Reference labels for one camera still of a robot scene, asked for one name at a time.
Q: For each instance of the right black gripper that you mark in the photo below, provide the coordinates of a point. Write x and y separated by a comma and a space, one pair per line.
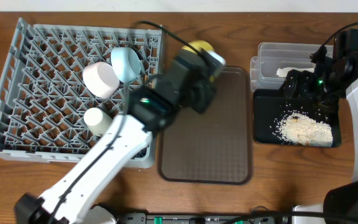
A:
304, 78

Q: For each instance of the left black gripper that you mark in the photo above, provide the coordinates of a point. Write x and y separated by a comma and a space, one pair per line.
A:
202, 82

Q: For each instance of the white paper napkin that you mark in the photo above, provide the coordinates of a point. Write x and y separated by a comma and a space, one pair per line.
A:
282, 72

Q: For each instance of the white rice leftovers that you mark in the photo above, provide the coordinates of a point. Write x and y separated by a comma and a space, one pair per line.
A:
296, 127

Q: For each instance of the yellow round plate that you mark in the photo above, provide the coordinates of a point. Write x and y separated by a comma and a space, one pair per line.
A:
199, 45

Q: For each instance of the light blue bowl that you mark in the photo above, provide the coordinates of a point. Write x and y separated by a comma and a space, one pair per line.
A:
125, 63

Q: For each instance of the white small saucer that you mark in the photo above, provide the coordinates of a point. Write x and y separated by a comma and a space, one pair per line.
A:
100, 79

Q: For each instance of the white pink cup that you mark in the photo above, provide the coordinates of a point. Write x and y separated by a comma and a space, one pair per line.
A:
97, 121

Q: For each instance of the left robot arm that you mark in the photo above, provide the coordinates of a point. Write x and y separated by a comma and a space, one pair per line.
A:
188, 82

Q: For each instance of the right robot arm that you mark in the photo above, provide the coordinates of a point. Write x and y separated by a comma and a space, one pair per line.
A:
331, 78

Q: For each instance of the black waste tray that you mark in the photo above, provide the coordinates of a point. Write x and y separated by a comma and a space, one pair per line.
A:
271, 110

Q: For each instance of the clear plastic waste bin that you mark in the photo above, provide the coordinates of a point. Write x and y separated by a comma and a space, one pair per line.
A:
273, 57

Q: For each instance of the grey plastic dishwasher rack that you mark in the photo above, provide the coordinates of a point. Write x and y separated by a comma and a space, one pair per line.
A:
43, 98

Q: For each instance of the brown plastic serving tray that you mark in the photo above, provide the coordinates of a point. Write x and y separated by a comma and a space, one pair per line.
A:
215, 147

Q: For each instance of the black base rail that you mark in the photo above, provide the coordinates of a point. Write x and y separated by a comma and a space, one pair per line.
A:
145, 218

